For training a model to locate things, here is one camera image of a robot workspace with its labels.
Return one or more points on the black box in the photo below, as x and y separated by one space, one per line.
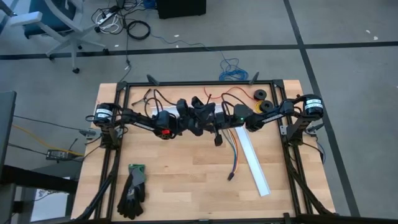
180 7

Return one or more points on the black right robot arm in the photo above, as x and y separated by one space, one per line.
270 117

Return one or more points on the white power strip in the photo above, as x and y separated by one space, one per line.
107 16

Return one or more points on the dark desk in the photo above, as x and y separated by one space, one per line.
37 182

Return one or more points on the black work glove green cuff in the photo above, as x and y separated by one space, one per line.
133 193

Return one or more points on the black angled connector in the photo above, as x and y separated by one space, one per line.
314 127

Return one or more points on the grey metal bracket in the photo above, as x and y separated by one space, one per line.
88 133
282 130

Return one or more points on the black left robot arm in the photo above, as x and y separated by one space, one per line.
140 122

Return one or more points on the dark grey panel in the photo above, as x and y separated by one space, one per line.
7 133

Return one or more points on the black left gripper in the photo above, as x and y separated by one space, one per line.
188 119

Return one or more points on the white office chair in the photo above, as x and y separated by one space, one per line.
59 18

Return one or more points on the black aluminium table frame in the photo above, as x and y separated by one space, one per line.
199 83

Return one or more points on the white duct cover strip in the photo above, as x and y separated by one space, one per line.
253 161

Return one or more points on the black power adapter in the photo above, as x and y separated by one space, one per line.
57 154

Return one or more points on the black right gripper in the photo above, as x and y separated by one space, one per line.
222 121

